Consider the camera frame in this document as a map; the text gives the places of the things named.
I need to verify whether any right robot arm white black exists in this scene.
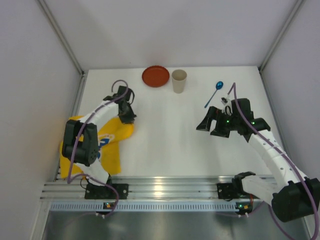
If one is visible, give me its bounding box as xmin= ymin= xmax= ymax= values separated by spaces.
xmin=196 ymin=98 xmax=320 ymax=223

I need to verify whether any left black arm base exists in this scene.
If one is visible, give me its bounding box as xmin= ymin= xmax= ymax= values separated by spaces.
xmin=84 ymin=183 xmax=129 ymax=200

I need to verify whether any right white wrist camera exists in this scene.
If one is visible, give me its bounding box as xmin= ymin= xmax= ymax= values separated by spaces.
xmin=221 ymin=94 xmax=233 ymax=116

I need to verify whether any beige paper cup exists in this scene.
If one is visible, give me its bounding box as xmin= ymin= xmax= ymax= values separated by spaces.
xmin=171 ymin=69 xmax=188 ymax=94

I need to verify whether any yellow Pikachu cloth placemat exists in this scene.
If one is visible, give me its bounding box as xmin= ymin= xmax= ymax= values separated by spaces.
xmin=59 ymin=117 xmax=135 ymax=179

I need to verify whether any right aluminium frame post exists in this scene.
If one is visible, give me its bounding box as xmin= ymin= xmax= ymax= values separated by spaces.
xmin=258 ymin=0 xmax=307 ymax=73

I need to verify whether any aluminium frame post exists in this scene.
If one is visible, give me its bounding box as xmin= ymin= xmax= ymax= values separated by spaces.
xmin=258 ymin=0 xmax=307 ymax=73
xmin=35 ymin=0 xmax=85 ymax=76

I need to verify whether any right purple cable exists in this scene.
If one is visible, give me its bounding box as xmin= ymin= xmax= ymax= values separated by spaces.
xmin=226 ymin=82 xmax=318 ymax=240

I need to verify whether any red round plate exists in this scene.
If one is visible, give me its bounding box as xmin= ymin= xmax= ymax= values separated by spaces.
xmin=141 ymin=65 xmax=170 ymax=88

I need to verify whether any aluminium mounting rail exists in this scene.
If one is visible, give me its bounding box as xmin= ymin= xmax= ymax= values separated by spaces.
xmin=40 ymin=176 xmax=233 ymax=201

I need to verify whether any left aluminium frame post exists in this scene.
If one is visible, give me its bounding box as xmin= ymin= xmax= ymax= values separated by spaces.
xmin=35 ymin=0 xmax=85 ymax=76

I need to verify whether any blue metal spoon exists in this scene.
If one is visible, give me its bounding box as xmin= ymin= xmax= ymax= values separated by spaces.
xmin=204 ymin=80 xmax=224 ymax=109

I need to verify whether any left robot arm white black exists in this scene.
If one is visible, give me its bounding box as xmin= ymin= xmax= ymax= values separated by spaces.
xmin=61 ymin=85 xmax=136 ymax=186

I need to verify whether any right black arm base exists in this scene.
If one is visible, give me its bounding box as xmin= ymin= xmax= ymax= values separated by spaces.
xmin=216 ymin=183 xmax=249 ymax=201

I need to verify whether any perforated metal cable duct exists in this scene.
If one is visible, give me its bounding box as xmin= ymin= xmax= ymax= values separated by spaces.
xmin=50 ymin=201 xmax=252 ymax=212

